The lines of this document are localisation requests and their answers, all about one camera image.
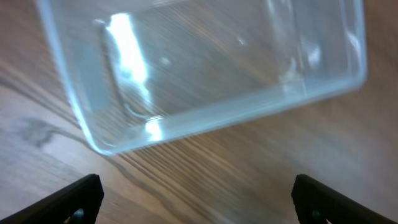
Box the clear plastic storage container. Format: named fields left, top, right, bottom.
left=36, top=0, right=367, bottom=155

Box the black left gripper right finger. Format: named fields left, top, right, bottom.
left=291, top=174, right=397, bottom=224

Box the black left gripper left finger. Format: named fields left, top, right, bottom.
left=1, top=174, right=104, bottom=224

